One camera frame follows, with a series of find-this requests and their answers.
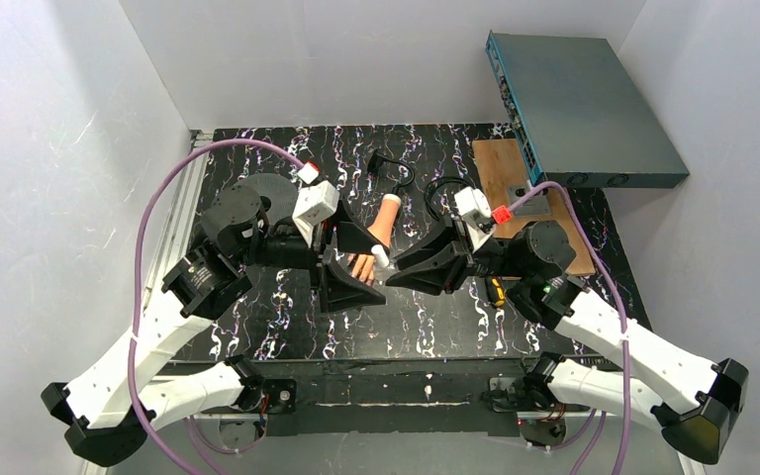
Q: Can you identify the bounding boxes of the clear nail polish bottle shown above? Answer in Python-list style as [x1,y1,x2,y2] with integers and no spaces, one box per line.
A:
[371,244,392,269]

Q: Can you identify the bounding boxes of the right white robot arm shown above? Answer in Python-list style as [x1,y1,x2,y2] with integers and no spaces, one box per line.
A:
[387,219,749,465]

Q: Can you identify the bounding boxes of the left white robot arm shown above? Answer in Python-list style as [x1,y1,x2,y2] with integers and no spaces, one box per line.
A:
[42,181,388,467]

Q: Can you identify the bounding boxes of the mannequin hand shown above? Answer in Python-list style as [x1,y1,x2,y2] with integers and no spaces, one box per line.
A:
[347,194,402,286]

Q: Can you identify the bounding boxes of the grey round disc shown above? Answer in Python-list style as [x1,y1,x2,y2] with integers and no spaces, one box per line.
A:
[238,173,298,225]

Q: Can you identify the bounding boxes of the yellow black screwdriver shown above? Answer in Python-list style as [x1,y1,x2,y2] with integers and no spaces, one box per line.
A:
[485,276,506,309]

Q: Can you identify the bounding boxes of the wooden board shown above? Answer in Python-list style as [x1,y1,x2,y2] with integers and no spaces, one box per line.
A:
[472,139,596,276]

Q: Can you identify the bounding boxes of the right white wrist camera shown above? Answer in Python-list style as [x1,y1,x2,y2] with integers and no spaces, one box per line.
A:
[453,187,513,252]

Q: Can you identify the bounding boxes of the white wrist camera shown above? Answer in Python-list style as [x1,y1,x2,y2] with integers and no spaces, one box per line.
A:
[292,162,339,247]
[453,187,513,252]

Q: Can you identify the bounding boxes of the metal stand mount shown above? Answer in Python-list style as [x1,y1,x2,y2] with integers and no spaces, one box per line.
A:
[507,184,551,217]

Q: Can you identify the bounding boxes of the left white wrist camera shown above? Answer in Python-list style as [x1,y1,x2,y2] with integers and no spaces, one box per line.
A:
[292,162,339,247]

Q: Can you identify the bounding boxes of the coiled black cable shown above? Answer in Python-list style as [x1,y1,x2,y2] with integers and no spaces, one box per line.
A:
[424,176,484,225]

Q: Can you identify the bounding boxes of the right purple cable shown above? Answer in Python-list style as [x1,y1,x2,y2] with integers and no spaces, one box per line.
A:
[508,181,631,475]

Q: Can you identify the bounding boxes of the purple cable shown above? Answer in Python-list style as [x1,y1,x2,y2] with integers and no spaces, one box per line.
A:
[508,181,631,475]
[127,138,309,475]

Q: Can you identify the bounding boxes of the black cable with plug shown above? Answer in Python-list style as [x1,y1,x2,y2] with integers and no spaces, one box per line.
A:
[366,148,418,196]

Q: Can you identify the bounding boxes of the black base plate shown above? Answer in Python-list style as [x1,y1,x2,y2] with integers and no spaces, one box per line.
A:
[254,358,548,436]

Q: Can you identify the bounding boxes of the blue network switch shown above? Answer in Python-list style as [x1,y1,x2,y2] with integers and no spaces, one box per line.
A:
[486,32,690,189]

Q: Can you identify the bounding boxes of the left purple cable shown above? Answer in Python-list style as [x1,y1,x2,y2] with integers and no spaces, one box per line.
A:
[127,138,309,475]

